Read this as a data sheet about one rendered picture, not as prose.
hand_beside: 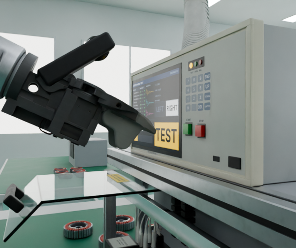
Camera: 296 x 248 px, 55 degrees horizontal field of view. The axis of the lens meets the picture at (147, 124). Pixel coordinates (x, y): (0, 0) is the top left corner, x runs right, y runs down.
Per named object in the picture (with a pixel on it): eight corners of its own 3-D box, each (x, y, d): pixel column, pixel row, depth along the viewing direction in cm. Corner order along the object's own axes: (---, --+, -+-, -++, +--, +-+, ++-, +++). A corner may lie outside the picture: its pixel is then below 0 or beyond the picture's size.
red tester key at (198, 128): (201, 137, 44) (201, 125, 44) (194, 136, 45) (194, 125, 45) (207, 137, 44) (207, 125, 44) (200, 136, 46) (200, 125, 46)
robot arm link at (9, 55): (-1, 42, 40) (-7, 23, 33) (31, 58, 42) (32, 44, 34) (-26, 89, 39) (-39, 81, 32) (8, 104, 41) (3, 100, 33)
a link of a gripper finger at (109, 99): (126, 122, 44) (74, 97, 41) (131, 112, 44) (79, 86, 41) (137, 122, 40) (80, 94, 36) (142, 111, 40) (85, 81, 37)
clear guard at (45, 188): (3, 242, 45) (2, 204, 45) (11, 202, 67) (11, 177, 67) (185, 216, 57) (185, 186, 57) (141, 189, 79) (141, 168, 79)
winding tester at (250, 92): (250, 187, 35) (250, 16, 34) (130, 151, 75) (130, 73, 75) (426, 167, 50) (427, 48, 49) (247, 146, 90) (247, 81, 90)
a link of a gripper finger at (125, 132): (143, 159, 45) (89, 136, 42) (157, 125, 46) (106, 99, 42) (151, 162, 42) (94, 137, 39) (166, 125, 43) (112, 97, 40)
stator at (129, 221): (102, 229, 118) (102, 219, 118) (118, 220, 128) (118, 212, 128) (124, 234, 113) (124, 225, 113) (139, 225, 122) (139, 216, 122)
